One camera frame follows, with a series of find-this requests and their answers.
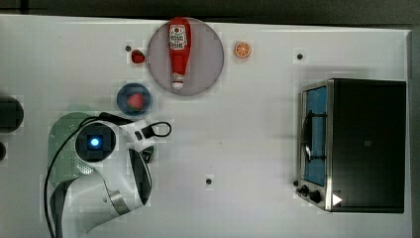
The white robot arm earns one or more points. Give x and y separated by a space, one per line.
120 181

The grey round plate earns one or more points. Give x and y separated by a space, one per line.
205 63

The orange slice toy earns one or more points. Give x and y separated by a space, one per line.
242 50

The red strawberry in bowl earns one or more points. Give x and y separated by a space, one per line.
136 101

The blue bowl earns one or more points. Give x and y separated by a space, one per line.
129 89

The red ketchup bottle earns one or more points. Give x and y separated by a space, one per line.
179 45

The small red strawberry toy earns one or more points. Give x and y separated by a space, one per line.
138 57

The black toaster oven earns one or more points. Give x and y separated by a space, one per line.
352 145

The black round object at edge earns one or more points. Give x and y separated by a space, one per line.
11 114

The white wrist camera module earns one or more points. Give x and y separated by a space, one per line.
139 135

